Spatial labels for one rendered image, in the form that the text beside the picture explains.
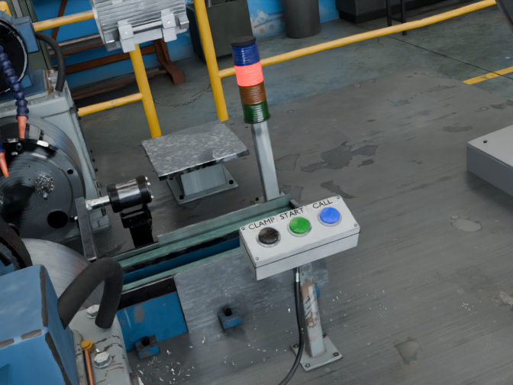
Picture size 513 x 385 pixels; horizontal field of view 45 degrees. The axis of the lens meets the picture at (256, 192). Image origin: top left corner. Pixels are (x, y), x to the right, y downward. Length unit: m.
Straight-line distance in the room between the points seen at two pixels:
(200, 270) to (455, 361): 0.46
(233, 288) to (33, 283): 0.74
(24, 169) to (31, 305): 0.88
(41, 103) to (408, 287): 0.90
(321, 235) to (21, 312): 0.57
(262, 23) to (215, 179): 4.91
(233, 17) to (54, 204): 4.68
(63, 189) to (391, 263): 0.69
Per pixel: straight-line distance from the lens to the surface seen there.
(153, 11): 1.50
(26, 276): 0.49
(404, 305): 1.19
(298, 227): 0.93
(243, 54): 1.40
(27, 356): 0.44
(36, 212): 1.36
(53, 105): 1.52
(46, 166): 1.32
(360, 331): 1.14
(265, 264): 0.91
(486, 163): 1.56
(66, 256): 0.89
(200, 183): 1.68
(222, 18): 5.87
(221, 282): 1.17
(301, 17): 6.22
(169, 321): 1.20
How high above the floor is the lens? 1.55
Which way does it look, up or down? 27 degrees down
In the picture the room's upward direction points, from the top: 11 degrees counter-clockwise
